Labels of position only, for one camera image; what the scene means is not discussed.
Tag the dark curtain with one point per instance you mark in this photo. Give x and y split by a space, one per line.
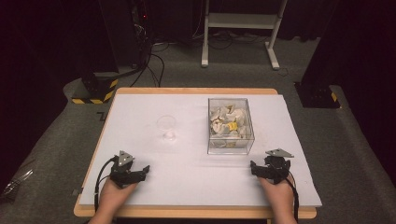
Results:
37 62
358 62

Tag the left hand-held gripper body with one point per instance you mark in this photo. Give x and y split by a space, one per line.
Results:
123 174

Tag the black equipment rack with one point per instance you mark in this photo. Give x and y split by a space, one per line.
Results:
140 31

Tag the white metal stand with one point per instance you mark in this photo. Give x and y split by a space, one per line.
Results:
241 20

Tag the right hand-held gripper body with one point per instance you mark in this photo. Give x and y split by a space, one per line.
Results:
277 166

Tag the wooden table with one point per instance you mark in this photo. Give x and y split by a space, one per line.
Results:
193 90

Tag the white table mat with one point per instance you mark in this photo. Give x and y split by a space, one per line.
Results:
186 174

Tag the clear glass cup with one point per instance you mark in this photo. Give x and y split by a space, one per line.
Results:
167 126

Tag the pile of tea bags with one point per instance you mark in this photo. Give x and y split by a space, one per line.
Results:
229 124

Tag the person's left hand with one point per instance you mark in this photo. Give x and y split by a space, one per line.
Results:
113 197

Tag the black yellow striped stand base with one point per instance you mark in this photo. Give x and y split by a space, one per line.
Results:
99 88

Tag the clear plastic box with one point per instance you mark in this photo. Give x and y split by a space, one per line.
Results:
230 126

